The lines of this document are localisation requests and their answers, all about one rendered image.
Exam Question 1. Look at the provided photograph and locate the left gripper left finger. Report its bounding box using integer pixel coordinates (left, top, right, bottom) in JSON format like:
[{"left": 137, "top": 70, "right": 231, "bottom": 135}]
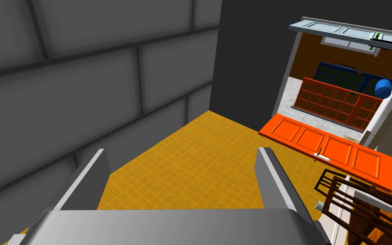
[{"left": 45, "top": 148, "right": 112, "bottom": 211}]

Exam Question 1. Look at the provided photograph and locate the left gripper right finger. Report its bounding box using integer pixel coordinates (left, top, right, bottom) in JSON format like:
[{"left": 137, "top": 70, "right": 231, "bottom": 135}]
[{"left": 254, "top": 147, "right": 314, "bottom": 225}]

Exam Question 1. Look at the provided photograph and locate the orange panelled door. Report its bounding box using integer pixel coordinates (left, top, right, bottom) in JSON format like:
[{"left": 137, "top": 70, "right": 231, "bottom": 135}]
[{"left": 258, "top": 113, "right": 392, "bottom": 192}]

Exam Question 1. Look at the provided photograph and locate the dark brown wooden chair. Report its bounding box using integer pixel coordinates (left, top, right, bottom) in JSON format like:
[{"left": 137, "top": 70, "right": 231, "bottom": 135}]
[{"left": 314, "top": 168, "right": 392, "bottom": 245}]

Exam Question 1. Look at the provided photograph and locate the orange grid cabinet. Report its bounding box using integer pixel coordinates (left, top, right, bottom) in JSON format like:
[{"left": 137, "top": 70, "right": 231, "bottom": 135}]
[{"left": 294, "top": 77, "right": 383, "bottom": 131}]

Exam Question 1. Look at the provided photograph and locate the dark blue grid cabinet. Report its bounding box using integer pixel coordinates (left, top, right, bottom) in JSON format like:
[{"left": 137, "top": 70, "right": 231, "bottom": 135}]
[{"left": 317, "top": 62, "right": 392, "bottom": 97}]

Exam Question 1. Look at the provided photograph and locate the white refrigerator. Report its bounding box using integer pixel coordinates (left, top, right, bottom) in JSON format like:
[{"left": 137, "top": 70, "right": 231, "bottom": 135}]
[{"left": 358, "top": 83, "right": 392, "bottom": 157}]

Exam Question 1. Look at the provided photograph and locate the blue barrel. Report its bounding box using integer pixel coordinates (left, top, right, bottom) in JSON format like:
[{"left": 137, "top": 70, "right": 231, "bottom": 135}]
[{"left": 374, "top": 79, "right": 392, "bottom": 100}]

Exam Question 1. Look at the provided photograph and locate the pale blue panelled door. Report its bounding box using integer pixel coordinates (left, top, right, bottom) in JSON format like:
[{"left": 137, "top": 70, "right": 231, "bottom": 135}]
[{"left": 288, "top": 16, "right": 392, "bottom": 54}]

